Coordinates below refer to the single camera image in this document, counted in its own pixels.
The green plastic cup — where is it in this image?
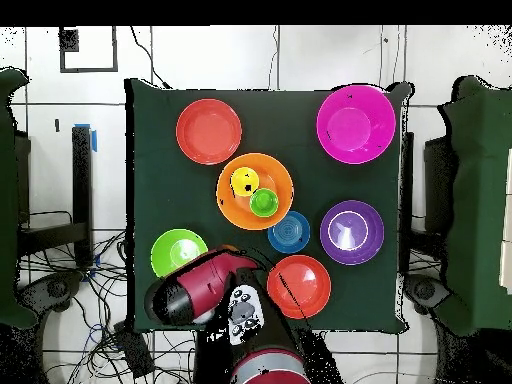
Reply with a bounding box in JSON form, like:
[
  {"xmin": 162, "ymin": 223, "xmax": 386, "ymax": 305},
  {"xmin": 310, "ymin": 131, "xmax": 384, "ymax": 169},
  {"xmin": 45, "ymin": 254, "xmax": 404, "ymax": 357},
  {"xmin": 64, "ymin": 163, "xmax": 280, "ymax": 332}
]
[{"xmin": 248, "ymin": 187, "xmax": 280, "ymax": 218}]

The yellow plastic cup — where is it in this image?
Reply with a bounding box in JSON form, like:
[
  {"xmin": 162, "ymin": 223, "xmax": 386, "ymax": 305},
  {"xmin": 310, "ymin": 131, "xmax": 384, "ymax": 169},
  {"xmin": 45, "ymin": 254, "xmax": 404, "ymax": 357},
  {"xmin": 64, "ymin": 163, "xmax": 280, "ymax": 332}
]
[{"xmin": 230, "ymin": 166, "xmax": 261, "ymax": 198}]

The orange plastic bowl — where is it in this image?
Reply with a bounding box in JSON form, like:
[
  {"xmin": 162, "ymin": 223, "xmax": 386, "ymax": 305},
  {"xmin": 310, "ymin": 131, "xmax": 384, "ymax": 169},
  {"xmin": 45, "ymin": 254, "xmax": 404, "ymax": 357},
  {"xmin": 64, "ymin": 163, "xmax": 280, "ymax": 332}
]
[{"xmin": 215, "ymin": 152, "xmax": 295, "ymax": 232}]

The black computer tower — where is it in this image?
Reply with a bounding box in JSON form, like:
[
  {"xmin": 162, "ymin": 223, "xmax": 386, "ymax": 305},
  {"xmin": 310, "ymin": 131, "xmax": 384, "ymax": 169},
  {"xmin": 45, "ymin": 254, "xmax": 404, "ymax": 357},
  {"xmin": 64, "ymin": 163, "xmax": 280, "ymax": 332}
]
[{"xmin": 423, "ymin": 135, "xmax": 457, "ymax": 237}]

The blue plastic bowl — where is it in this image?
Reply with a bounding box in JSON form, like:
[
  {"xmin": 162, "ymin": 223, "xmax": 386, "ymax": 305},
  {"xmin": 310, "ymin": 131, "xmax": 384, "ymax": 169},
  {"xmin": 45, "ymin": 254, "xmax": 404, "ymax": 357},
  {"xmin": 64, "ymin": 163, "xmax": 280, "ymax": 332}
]
[{"xmin": 266, "ymin": 210, "xmax": 312, "ymax": 255}]

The dark green table cloth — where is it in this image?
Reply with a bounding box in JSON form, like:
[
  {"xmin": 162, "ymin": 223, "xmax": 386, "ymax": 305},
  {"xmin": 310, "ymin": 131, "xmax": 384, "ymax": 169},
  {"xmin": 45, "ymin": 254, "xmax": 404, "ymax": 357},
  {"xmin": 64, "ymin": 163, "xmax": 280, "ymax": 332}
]
[{"xmin": 124, "ymin": 77, "xmax": 415, "ymax": 334}]

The red plastic bowl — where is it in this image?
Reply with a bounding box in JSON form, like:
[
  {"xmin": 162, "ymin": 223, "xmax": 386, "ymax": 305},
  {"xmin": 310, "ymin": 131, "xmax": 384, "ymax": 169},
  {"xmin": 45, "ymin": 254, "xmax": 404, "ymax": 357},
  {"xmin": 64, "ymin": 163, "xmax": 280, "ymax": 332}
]
[
  {"xmin": 175, "ymin": 98, "xmax": 244, "ymax": 166},
  {"xmin": 266, "ymin": 254, "xmax": 333, "ymax": 320}
]

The green plastic bowl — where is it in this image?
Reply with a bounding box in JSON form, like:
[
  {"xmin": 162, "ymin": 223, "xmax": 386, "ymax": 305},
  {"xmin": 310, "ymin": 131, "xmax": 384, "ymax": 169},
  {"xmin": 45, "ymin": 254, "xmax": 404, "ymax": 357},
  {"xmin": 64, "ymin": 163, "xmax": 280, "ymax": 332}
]
[{"xmin": 150, "ymin": 228, "xmax": 210, "ymax": 278}]

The purple plastic bowl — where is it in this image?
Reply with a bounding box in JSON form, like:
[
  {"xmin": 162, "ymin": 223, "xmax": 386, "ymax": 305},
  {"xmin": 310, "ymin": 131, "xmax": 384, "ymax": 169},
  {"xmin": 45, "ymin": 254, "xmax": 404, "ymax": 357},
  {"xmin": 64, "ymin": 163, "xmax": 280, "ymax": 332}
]
[{"xmin": 319, "ymin": 200, "xmax": 386, "ymax": 266}]

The pink plastic bowl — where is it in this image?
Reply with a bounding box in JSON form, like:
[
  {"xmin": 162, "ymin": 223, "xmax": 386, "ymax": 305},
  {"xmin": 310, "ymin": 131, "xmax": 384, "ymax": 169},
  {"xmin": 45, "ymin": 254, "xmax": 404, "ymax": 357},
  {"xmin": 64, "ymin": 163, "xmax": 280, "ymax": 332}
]
[{"xmin": 316, "ymin": 84, "xmax": 397, "ymax": 165}]

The black metal stand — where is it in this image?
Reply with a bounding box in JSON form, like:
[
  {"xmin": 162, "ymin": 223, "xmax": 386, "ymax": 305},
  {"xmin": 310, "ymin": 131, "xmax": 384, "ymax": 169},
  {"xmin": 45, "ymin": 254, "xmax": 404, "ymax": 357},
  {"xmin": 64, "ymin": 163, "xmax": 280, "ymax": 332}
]
[{"xmin": 17, "ymin": 124, "xmax": 95, "ymax": 269}]

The blue tape strip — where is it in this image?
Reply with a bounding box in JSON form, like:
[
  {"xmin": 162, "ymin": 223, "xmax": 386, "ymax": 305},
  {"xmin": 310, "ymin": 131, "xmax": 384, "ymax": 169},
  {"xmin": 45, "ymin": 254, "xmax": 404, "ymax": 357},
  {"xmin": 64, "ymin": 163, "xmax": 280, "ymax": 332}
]
[{"xmin": 73, "ymin": 122, "xmax": 98, "ymax": 153}]

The black power adapter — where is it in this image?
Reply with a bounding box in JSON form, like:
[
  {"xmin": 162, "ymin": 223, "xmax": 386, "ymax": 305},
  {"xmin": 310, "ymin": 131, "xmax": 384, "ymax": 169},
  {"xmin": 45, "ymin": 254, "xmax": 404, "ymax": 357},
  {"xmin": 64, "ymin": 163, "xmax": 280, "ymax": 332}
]
[{"xmin": 113, "ymin": 321, "xmax": 156, "ymax": 379}]

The black rounded floor machine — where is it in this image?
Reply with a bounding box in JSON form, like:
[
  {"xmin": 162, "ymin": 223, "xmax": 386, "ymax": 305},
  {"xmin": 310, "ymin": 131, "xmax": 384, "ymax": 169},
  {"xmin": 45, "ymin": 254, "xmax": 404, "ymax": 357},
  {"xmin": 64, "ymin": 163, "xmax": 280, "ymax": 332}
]
[
  {"xmin": 403, "ymin": 273, "xmax": 453, "ymax": 317},
  {"xmin": 15, "ymin": 269, "xmax": 87, "ymax": 321}
]

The neighbouring green cloth table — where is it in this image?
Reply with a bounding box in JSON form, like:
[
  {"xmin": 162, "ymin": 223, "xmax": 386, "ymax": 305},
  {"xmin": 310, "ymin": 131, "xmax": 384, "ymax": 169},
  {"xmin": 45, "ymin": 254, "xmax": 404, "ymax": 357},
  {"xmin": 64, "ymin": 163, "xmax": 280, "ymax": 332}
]
[
  {"xmin": 0, "ymin": 67, "xmax": 39, "ymax": 330},
  {"xmin": 433, "ymin": 75, "xmax": 512, "ymax": 337}
]

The white paper sheet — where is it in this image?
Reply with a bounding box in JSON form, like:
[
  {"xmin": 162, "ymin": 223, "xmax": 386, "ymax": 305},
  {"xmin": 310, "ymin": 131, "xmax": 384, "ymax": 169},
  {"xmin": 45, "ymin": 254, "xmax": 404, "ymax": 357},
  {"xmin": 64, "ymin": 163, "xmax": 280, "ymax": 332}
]
[{"xmin": 498, "ymin": 146, "xmax": 512, "ymax": 296}]

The black floor cable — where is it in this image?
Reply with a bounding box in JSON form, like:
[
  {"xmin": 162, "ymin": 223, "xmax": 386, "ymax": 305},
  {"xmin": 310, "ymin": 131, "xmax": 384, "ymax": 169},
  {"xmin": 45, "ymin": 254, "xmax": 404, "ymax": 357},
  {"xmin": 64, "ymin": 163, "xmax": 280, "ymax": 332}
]
[{"xmin": 128, "ymin": 25, "xmax": 172, "ymax": 90}]

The blue cable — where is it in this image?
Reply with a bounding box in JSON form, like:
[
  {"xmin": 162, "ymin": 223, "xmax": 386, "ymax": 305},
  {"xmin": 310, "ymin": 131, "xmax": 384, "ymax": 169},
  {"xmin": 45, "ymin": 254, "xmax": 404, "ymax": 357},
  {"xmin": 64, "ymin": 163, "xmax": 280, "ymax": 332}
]
[{"xmin": 85, "ymin": 321, "xmax": 107, "ymax": 347}]

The tangle of black cables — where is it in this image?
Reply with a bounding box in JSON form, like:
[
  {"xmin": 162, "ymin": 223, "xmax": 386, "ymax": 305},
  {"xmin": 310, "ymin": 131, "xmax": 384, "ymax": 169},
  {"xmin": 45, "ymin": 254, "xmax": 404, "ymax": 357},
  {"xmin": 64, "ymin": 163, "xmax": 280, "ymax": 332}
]
[{"xmin": 17, "ymin": 209, "xmax": 197, "ymax": 384}]

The black square floor frame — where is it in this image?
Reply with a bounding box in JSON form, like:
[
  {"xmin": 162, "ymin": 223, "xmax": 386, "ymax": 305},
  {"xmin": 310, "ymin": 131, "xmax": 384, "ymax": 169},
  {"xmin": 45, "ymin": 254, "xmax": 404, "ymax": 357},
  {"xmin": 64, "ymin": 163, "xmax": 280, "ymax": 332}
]
[{"xmin": 58, "ymin": 26, "xmax": 120, "ymax": 74}]

